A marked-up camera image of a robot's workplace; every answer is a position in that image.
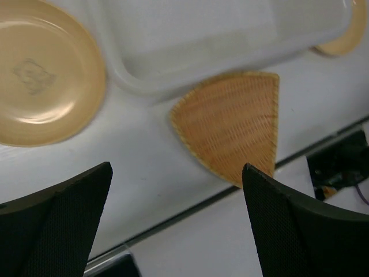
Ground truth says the woven bamboo fan-shaped tray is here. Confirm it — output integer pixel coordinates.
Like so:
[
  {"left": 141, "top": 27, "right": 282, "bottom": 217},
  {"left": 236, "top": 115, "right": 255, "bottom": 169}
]
[{"left": 170, "top": 72, "right": 280, "bottom": 188}]

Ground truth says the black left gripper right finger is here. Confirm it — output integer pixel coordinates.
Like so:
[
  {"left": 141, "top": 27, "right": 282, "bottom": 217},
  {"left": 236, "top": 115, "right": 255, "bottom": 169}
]
[{"left": 242, "top": 163, "right": 368, "bottom": 276}]

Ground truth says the beige plate with bear print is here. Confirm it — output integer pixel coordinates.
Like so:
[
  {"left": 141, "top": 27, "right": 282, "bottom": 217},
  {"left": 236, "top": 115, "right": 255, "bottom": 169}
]
[{"left": 311, "top": 0, "right": 367, "bottom": 57}]

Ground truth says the translucent white plastic bin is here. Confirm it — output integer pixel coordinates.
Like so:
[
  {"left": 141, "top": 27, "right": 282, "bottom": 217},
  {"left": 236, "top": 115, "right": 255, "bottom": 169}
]
[{"left": 86, "top": 1, "right": 352, "bottom": 97}]

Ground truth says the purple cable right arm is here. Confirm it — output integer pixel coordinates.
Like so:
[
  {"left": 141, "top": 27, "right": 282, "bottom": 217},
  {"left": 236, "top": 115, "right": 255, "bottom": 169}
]
[{"left": 355, "top": 184, "right": 369, "bottom": 206}]

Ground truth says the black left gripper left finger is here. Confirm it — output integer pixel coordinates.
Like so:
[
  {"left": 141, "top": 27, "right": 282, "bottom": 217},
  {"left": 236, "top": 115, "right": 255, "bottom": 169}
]
[{"left": 1, "top": 162, "right": 112, "bottom": 276}]

